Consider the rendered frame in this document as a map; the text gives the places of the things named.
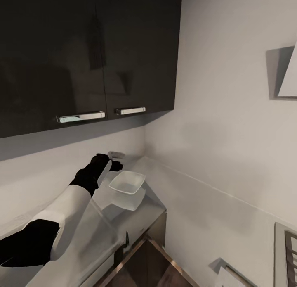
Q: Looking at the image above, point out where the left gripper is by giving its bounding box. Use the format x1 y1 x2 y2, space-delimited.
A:
109 161 123 171

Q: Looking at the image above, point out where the bowl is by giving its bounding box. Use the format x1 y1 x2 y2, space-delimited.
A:
109 171 146 196

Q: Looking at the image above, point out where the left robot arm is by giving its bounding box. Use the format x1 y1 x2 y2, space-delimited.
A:
0 151 125 287

